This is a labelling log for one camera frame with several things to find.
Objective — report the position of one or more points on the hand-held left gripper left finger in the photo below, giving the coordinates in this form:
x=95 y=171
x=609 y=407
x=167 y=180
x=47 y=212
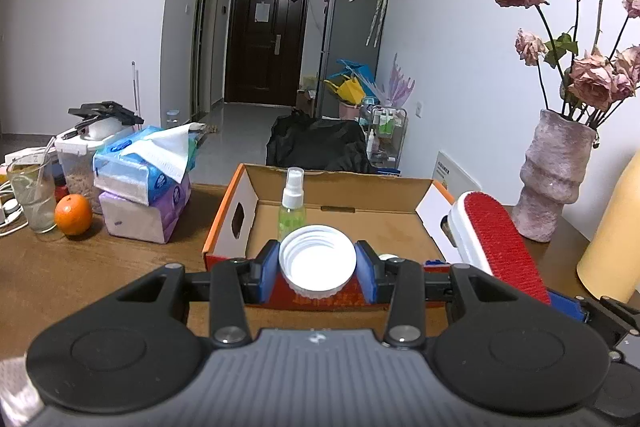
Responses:
x=267 y=272

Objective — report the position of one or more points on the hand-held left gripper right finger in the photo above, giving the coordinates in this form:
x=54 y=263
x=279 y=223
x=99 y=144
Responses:
x=367 y=277

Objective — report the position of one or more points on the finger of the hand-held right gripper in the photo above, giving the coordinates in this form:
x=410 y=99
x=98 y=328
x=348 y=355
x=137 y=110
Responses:
x=565 y=304

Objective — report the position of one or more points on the orange-edged cardboard box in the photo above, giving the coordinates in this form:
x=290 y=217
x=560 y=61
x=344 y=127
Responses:
x=350 y=232

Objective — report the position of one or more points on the white jar lid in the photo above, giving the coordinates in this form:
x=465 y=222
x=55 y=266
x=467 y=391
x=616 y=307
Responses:
x=317 y=267

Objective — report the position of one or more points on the green spray bottle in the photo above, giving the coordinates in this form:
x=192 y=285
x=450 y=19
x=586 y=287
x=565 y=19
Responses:
x=291 y=212

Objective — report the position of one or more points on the red lint brush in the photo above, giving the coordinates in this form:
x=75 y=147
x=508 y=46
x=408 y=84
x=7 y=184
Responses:
x=500 y=237

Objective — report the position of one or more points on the cream yellow bottle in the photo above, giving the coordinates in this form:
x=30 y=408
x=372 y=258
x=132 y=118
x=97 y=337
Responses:
x=615 y=247

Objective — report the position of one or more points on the pink ceramic vase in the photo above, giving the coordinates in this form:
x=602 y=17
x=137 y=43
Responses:
x=550 y=177

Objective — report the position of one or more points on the white leaning board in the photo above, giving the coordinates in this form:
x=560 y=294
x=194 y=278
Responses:
x=450 y=174

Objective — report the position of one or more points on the black bag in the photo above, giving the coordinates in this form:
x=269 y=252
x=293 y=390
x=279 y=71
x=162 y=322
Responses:
x=315 y=142

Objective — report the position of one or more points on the purple tissue pack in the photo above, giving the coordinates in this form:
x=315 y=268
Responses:
x=135 y=217

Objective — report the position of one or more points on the metal trolley cart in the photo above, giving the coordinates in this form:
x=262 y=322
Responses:
x=387 y=122

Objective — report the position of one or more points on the pink bin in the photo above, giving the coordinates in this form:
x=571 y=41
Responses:
x=349 y=111

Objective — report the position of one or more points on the blue tissue pack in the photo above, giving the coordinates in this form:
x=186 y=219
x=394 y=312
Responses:
x=125 y=172

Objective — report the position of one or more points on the brown cardboard carton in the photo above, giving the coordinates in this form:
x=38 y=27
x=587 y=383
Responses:
x=306 y=102

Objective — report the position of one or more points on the blue pet water dispenser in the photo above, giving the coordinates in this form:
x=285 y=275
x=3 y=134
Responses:
x=172 y=118

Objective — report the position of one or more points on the purple wing decoration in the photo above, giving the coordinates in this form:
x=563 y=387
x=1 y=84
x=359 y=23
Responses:
x=400 y=82

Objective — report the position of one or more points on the dark brown door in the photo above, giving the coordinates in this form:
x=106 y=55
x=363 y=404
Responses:
x=250 y=72

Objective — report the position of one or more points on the orange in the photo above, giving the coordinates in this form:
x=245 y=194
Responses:
x=73 y=215

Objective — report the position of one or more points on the blue plastic rack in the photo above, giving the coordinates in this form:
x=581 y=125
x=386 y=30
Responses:
x=357 y=69

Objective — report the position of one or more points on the clear plastic food container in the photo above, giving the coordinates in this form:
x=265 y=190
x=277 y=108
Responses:
x=75 y=177

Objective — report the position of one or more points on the white round object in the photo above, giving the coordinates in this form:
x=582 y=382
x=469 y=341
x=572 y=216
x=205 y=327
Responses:
x=102 y=129

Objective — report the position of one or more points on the bunch of dried pink roses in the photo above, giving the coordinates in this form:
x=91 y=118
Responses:
x=592 y=79

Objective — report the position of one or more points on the black folded gadget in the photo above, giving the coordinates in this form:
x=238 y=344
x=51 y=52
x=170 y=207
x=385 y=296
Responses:
x=107 y=111

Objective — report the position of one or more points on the grey refrigerator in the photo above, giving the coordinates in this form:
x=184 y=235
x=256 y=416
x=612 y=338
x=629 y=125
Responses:
x=345 y=37

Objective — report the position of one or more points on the dark framed side door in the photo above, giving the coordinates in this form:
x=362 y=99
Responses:
x=205 y=37

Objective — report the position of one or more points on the glass cup with straw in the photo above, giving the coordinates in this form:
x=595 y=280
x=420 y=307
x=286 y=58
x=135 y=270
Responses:
x=32 y=202

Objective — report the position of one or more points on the white folded umbrella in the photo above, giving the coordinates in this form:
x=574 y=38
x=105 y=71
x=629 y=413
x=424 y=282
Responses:
x=382 y=7
x=372 y=17

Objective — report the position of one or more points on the white paper sheet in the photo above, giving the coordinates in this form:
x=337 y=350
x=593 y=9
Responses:
x=261 y=12

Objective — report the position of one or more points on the white wall socket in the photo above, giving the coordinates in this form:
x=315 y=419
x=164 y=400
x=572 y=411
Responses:
x=418 y=109

